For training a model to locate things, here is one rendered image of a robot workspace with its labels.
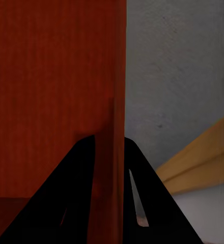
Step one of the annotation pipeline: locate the storage box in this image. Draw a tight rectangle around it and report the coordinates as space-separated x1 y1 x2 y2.
0 0 127 244

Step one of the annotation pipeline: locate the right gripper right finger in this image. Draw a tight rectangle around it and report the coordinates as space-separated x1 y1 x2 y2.
123 137 203 244

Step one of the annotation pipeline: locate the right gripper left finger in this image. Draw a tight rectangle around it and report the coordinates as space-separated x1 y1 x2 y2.
0 135 95 244

